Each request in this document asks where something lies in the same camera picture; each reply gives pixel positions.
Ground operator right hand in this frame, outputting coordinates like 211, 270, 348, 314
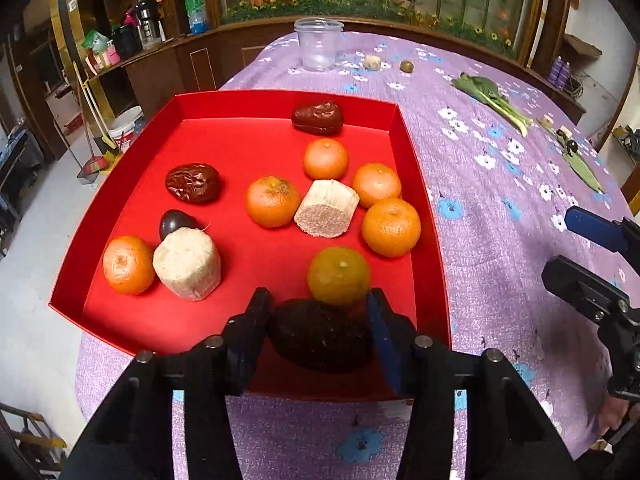
598, 396, 640, 436

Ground purple bottles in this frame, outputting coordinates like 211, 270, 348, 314
547, 56, 570, 91

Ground clear plastic cup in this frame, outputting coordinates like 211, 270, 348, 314
294, 16, 344, 72

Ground large dark red jujube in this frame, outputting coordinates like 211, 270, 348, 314
267, 298, 374, 374

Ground covered dining table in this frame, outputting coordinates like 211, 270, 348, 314
1, 126, 47, 221

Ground orange mandarin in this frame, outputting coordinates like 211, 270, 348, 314
246, 176, 302, 229
352, 162, 401, 209
303, 138, 349, 180
102, 235, 155, 295
361, 197, 421, 258

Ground yellow-green mandarin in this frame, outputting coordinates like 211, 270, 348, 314
307, 246, 371, 307

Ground white sugarcane chunk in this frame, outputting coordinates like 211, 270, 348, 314
294, 179, 360, 238
152, 226, 221, 301

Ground red cardboard box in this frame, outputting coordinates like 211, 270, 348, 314
50, 90, 451, 354

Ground white plastic bucket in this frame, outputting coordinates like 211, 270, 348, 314
107, 105, 145, 153

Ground black thermos jug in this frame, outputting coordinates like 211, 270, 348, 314
134, 0, 164, 50

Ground wrinkled red jujube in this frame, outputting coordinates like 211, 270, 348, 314
291, 101, 344, 136

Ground bok choy stalk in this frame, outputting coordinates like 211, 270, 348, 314
451, 73, 532, 138

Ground dried red jujube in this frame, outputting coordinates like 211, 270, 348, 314
165, 162, 222, 205

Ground green water bottle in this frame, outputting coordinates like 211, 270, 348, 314
184, 0, 209, 35

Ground dark plum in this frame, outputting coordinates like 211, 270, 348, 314
158, 209, 198, 240

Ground red broom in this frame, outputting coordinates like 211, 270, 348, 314
56, 62, 122, 185

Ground green leaf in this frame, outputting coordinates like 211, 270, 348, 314
537, 115, 603, 194

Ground wooden cabinet counter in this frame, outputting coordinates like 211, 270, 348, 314
90, 18, 294, 118

